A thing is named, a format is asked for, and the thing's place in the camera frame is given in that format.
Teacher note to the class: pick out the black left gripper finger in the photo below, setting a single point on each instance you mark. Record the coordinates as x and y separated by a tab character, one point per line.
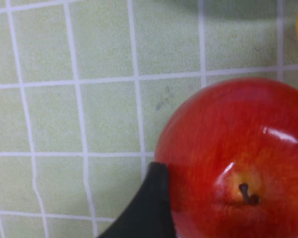
149	213

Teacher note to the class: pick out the shiny red apple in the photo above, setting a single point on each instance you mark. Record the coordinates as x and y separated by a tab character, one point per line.
226	138

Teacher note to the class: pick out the green white checked tablecloth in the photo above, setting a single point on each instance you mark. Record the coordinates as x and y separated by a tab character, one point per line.
64	124

